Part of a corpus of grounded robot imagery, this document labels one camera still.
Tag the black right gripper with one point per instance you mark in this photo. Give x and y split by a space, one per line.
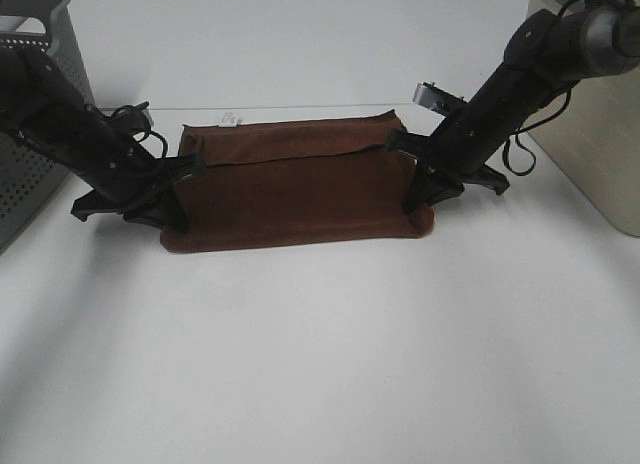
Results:
434 177

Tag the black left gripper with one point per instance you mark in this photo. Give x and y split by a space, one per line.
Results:
140 192

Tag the brown towel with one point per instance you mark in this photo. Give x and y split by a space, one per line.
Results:
295 182

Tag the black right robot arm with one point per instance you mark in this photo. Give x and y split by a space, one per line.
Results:
548 55

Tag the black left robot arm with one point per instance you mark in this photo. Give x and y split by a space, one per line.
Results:
84 128

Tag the white towel label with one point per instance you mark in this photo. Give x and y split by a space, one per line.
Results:
231 119

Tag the beige storage box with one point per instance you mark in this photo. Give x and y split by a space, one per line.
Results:
595 142

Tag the grey perforated plastic basket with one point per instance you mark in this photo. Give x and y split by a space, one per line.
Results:
37 66

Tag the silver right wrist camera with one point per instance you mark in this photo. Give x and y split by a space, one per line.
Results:
435 99

